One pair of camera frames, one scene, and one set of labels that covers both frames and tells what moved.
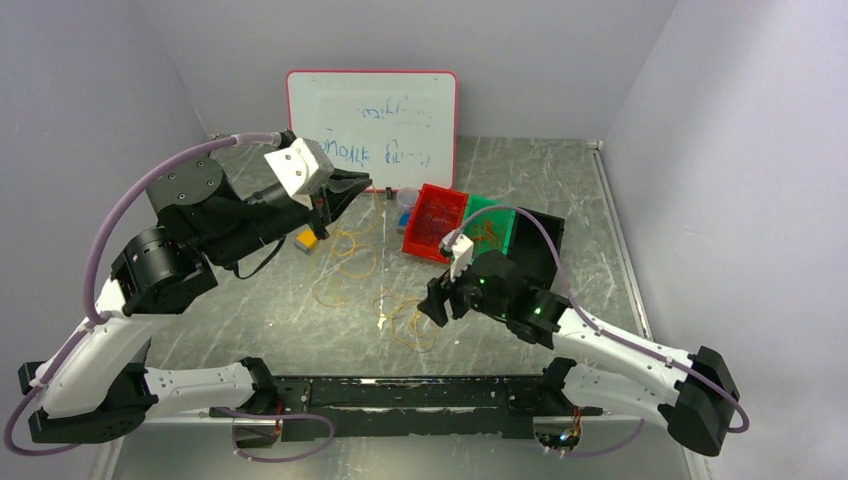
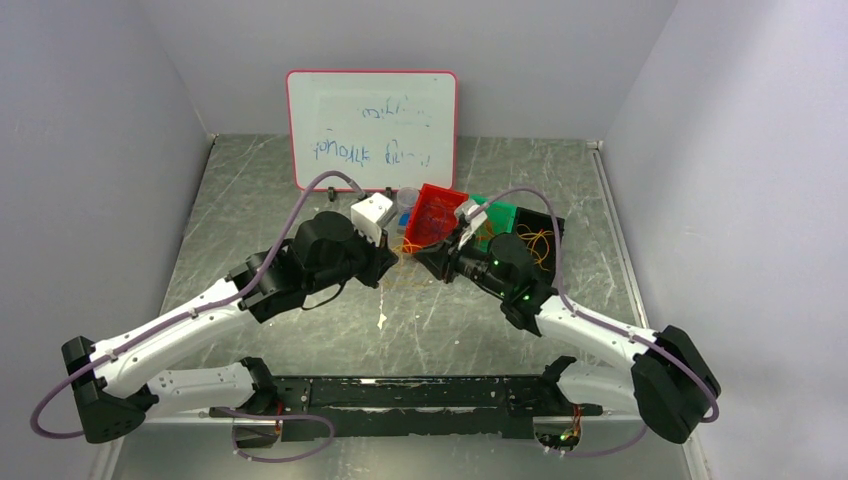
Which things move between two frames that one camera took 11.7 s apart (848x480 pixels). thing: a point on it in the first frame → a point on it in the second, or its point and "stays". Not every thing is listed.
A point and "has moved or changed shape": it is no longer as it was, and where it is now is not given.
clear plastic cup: x=407 y=198 stays
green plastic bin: x=490 y=229 stays
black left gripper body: x=266 y=219 → x=362 y=259
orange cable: x=491 y=235 stays
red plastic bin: x=435 y=212 stays
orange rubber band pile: x=354 y=255 has moved or changed shape
